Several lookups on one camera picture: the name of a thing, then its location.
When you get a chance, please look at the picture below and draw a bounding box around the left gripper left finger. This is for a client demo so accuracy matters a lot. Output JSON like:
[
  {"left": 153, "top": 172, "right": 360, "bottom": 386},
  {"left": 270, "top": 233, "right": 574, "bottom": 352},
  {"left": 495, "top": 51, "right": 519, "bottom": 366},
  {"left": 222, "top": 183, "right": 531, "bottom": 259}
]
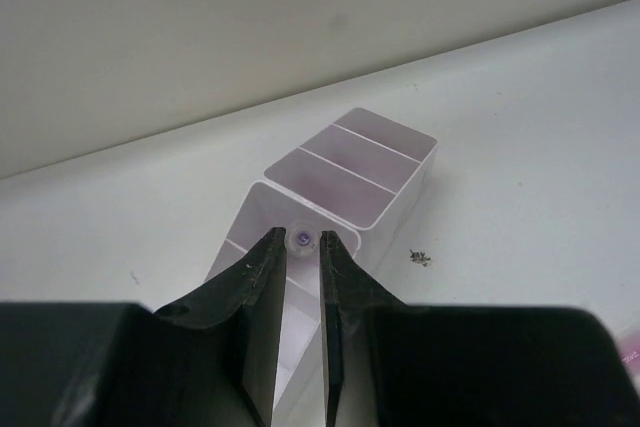
[{"left": 155, "top": 227, "right": 287, "bottom": 425}]

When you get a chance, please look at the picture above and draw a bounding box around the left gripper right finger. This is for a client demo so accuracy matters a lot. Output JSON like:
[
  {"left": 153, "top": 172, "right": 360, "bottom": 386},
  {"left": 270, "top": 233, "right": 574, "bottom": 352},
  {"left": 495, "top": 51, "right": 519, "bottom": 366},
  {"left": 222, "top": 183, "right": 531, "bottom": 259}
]
[{"left": 319, "top": 231, "right": 406, "bottom": 425}]

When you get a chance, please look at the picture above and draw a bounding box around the grey purple highlighter pen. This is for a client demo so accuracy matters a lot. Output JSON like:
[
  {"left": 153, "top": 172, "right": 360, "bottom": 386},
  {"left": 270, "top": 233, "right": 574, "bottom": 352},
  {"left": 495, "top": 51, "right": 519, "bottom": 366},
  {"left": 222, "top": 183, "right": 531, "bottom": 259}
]
[{"left": 285, "top": 221, "right": 321, "bottom": 258}]

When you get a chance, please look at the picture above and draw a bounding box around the white pink desk organizer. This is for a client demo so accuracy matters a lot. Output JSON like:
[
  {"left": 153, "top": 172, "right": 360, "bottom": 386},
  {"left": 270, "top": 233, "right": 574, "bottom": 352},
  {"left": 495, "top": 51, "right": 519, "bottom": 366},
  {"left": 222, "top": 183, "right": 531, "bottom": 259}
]
[{"left": 207, "top": 108, "right": 438, "bottom": 426}]

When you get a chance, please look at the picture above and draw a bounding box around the pink purple highlighter marker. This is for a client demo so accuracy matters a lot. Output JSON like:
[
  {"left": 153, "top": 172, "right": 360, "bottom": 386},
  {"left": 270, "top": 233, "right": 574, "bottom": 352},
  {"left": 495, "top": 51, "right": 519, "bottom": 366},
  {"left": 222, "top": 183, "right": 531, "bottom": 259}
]
[{"left": 617, "top": 329, "right": 640, "bottom": 376}]

